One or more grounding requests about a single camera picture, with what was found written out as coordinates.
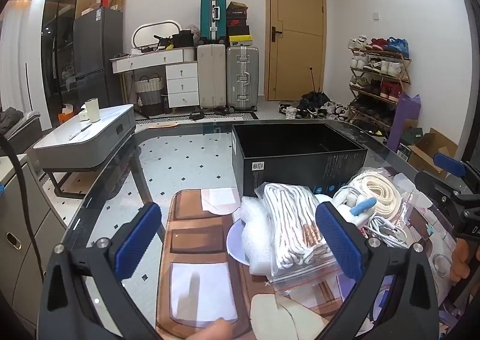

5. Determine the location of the grey sideboard cabinet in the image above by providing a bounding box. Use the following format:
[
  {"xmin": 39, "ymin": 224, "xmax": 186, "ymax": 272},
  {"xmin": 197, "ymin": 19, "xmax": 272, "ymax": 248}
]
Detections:
[{"xmin": 0, "ymin": 154, "xmax": 70, "ymax": 326}]

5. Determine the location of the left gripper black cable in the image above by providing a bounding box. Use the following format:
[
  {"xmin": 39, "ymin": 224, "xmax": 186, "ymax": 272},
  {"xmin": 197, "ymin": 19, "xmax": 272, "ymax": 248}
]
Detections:
[{"xmin": 0, "ymin": 133, "xmax": 49, "ymax": 288}]

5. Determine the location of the thin pen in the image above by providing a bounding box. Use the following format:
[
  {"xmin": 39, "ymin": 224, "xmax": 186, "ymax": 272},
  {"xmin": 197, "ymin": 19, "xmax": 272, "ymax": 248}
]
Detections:
[{"xmin": 68, "ymin": 124, "xmax": 92, "ymax": 140}]

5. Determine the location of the teal suitcase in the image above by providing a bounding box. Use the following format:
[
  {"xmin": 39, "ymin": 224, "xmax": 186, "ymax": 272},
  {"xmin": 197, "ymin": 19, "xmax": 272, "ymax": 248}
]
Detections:
[{"xmin": 199, "ymin": 0, "xmax": 229, "ymax": 44}]

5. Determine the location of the black red logo shoe box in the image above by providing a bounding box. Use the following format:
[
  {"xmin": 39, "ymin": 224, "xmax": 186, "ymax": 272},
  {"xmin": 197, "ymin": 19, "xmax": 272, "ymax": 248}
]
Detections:
[{"xmin": 227, "ymin": 11, "xmax": 249, "ymax": 27}]

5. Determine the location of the white oval mirror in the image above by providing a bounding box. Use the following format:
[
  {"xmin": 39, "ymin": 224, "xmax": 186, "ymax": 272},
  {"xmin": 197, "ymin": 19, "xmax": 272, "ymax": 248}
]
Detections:
[{"xmin": 132, "ymin": 19, "xmax": 182, "ymax": 54}]

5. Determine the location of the open cardboard box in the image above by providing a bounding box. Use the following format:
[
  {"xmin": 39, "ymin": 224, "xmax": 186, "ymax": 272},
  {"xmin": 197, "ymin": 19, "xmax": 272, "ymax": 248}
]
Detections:
[{"xmin": 407, "ymin": 128, "xmax": 459, "ymax": 175}]

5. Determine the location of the white dresser with drawers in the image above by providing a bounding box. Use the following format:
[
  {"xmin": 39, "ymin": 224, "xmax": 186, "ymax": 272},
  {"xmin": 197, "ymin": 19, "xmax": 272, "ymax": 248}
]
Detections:
[{"xmin": 110, "ymin": 48, "xmax": 199, "ymax": 108}]

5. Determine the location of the small blue fuzzy object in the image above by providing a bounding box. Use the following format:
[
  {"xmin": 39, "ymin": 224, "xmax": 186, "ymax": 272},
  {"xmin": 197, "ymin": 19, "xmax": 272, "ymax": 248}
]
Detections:
[{"xmin": 350, "ymin": 197, "xmax": 377, "ymax": 217}]

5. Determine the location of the white foam sheet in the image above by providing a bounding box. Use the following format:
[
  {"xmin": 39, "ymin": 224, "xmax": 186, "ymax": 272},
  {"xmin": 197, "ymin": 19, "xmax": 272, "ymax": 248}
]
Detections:
[{"xmin": 240, "ymin": 195, "xmax": 279, "ymax": 276}]

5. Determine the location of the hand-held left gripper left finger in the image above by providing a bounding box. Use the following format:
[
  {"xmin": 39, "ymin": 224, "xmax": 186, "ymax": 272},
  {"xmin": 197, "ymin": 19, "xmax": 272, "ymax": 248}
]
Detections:
[{"xmin": 37, "ymin": 202, "xmax": 163, "ymax": 340}]

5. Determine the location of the black bag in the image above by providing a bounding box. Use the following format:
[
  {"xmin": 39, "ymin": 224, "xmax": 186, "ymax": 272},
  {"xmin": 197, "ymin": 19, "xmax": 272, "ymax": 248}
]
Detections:
[{"xmin": 172, "ymin": 29, "xmax": 196, "ymax": 49}]

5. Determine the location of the woven laundry basket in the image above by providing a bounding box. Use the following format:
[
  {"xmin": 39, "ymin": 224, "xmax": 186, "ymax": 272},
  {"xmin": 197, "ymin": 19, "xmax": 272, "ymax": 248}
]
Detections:
[{"xmin": 134, "ymin": 75, "xmax": 166, "ymax": 117}]

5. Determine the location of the black umbrella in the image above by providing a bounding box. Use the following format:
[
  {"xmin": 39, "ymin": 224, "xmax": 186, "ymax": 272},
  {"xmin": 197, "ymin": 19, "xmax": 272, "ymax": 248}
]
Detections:
[{"xmin": 298, "ymin": 68, "xmax": 328, "ymax": 108}]

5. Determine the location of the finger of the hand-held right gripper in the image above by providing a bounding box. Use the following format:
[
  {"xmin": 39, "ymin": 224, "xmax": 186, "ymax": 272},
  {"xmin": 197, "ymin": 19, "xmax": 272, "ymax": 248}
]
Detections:
[
  {"xmin": 414, "ymin": 170, "xmax": 480, "ymax": 209},
  {"xmin": 434, "ymin": 152, "xmax": 480, "ymax": 179}
]

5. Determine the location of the white cup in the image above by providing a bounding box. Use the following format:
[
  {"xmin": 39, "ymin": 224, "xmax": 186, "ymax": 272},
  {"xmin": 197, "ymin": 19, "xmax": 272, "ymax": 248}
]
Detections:
[{"xmin": 84, "ymin": 99, "xmax": 100, "ymax": 123}]

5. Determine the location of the pale round plate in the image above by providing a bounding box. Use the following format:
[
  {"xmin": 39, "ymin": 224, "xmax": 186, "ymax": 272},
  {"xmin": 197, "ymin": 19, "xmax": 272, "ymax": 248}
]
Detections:
[{"xmin": 227, "ymin": 220, "xmax": 256, "ymax": 266}]

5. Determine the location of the dark jacket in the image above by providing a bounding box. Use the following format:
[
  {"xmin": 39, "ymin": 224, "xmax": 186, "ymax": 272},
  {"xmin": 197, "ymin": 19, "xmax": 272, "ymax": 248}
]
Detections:
[{"xmin": 0, "ymin": 107, "xmax": 24, "ymax": 131}]

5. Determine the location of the person's right hand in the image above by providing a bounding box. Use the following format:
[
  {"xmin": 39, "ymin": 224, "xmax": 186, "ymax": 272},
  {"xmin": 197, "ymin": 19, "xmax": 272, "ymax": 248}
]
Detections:
[{"xmin": 451, "ymin": 240, "xmax": 469, "ymax": 282}]

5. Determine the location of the white curtain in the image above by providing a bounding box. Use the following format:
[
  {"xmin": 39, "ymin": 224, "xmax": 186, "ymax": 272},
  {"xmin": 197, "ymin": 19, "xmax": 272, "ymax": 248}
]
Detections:
[{"xmin": 0, "ymin": 0, "xmax": 49, "ymax": 108}]

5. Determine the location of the dark green box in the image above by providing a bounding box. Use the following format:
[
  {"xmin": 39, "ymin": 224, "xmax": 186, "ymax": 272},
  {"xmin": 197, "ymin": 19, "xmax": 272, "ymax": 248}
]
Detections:
[{"xmin": 403, "ymin": 128, "xmax": 424, "ymax": 145}]

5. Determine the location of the dark grey fridge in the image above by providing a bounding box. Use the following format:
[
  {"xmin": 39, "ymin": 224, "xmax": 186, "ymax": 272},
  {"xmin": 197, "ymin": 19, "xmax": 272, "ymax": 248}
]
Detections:
[{"xmin": 73, "ymin": 8, "xmax": 124, "ymax": 108}]

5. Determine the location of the wooden shoe rack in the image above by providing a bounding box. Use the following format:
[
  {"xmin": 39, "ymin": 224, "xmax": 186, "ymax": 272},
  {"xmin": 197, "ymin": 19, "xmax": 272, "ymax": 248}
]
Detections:
[{"xmin": 347, "ymin": 37, "xmax": 412, "ymax": 131}]

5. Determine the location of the bagged cream rope coil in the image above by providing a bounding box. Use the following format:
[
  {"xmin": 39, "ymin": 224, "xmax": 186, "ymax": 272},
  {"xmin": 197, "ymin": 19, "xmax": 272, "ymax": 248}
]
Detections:
[{"xmin": 352, "ymin": 169, "xmax": 432, "ymax": 235}]

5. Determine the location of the black glass cabinet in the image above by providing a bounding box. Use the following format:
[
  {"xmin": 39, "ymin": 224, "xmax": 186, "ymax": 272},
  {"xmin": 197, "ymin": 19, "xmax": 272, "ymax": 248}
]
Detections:
[{"xmin": 39, "ymin": 0, "xmax": 101, "ymax": 130}]

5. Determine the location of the white trash bin black liner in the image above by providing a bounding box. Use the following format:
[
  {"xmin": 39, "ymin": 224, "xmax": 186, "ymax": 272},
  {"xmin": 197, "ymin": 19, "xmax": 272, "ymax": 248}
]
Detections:
[{"xmin": 352, "ymin": 118, "xmax": 387, "ymax": 145}]

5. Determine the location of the wooden door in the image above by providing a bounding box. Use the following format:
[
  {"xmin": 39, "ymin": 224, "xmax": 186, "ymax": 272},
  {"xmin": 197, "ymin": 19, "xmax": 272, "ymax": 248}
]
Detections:
[{"xmin": 264, "ymin": 0, "xmax": 326, "ymax": 101}]

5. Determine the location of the pile of scattered shoes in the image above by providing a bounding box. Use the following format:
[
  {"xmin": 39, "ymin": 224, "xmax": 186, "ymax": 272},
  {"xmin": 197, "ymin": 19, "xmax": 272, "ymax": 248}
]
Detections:
[{"xmin": 278, "ymin": 98, "xmax": 351, "ymax": 121}]

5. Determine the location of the black cardboard box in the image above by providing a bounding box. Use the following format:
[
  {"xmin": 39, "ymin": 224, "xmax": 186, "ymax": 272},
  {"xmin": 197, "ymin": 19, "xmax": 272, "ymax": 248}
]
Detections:
[{"xmin": 232, "ymin": 122, "xmax": 368, "ymax": 198}]

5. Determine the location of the brown printed table mat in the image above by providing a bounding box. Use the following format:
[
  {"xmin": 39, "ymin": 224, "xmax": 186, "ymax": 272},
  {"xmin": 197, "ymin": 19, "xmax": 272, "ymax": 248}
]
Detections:
[{"xmin": 155, "ymin": 175, "xmax": 464, "ymax": 340}]

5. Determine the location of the grey sofa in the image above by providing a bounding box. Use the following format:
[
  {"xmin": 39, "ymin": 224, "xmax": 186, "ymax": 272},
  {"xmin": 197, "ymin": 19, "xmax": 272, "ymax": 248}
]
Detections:
[{"xmin": 0, "ymin": 107, "xmax": 42, "ymax": 156}]

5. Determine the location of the bag of white striped laces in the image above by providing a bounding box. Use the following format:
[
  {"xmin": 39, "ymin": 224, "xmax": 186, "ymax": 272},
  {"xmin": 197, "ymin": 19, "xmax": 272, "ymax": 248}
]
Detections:
[{"xmin": 262, "ymin": 182, "xmax": 347, "ymax": 296}]

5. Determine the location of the purple mat bag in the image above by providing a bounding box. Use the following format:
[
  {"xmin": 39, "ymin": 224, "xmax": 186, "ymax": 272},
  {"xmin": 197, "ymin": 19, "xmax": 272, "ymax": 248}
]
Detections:
[{"xmin": 386, "ymin": 93, "xmax": 421, "ymax": 153}]

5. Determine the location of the beige suitcase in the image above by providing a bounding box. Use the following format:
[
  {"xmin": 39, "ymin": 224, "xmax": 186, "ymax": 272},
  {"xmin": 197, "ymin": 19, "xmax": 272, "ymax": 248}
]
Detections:
[{"xmin": 197, "ymin": 43, "xmax": 227, "ymax": 110}]

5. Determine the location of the silver suitcase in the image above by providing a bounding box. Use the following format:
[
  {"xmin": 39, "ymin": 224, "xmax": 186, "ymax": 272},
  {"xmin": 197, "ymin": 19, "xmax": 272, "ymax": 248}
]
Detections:
[{"xmin": 226, "ymin": 45, "xmax": 260, "ymax": 111}]

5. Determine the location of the grey white coffee table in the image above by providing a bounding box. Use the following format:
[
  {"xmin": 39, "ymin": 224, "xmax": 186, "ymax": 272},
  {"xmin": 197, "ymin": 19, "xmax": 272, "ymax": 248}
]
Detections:
[{"xmin": 28, "ymin": 104, "xmax": 136, "ymax": 198}]

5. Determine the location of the white charging cable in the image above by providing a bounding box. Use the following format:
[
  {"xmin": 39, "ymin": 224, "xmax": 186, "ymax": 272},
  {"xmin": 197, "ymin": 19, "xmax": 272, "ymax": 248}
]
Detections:
[{"xmin": 332, "ymin": 180, "xmax": 411, "ymax": 250}]

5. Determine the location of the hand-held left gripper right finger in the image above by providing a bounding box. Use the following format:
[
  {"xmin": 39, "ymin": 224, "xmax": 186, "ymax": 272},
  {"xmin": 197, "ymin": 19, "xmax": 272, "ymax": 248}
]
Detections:
[{"xmin": 315, "ymin": 202, "xmax": 439, "ymax": 340}]

